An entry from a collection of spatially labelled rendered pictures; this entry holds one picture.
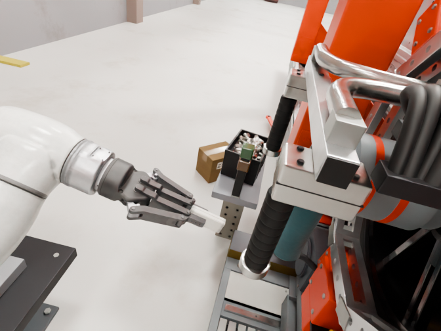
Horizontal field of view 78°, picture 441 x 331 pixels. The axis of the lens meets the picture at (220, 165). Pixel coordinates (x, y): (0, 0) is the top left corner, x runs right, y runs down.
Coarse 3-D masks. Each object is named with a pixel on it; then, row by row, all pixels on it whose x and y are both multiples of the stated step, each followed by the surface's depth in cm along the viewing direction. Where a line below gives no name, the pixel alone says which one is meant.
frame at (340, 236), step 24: (432, 48) 47; (408, 72) 53; (432, 72) 53; (336, 240) 65; (336, 264) 62; (360, 264) 61; (336, 288) 58; (360, 288) 57; (336, 312) 55; (360, 312) 50
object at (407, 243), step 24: (384, 240) 66; (408, 240) 56; (432, 240) 66; (384, 264) 62; (408, 264) 63; (432, 264) 48; (384, 288) 57; (408, 288) 58; (432, 288) 47; (408, 312) 50; (432, 312) 47
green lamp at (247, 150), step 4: (244, 144) 87; (248, 144) 87; (252, 144) 87; (244, 148) 85; (248, 148) 85; (252, 148) 85; (244, 152) 86; (248, 152) 86; (252, 152) 85; (240, 156) 87; (244, 156) 87; (248, 156) 86; (252, 156) 86
